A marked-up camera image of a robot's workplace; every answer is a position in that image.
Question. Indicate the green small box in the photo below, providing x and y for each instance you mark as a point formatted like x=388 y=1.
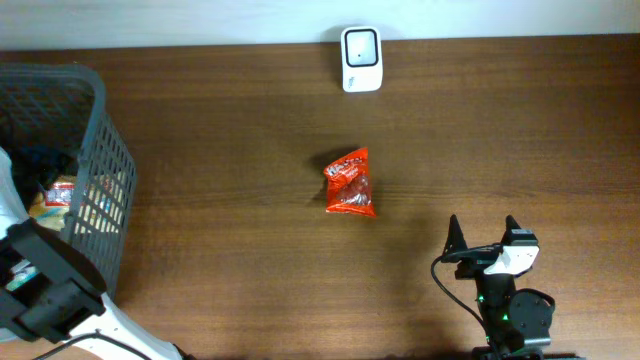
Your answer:
x=20 y=274

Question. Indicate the white barcode scanner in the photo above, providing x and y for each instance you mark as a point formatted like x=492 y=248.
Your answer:
x=361 y=58

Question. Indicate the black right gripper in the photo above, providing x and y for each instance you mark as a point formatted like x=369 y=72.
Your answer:
x=476 y=254

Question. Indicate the grey plastic basket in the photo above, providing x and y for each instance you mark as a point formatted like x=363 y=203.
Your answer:
x=63 y=108

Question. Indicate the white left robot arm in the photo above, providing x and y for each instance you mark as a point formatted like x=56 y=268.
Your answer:
x=51 y=291

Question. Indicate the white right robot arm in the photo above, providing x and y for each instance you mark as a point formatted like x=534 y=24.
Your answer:
x=516 y=322

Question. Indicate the red snack bag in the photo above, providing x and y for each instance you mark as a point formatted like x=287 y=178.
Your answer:
x=349 y=189

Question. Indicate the yellow chips bag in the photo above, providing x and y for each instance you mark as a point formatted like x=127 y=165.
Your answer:
x=55 y=205

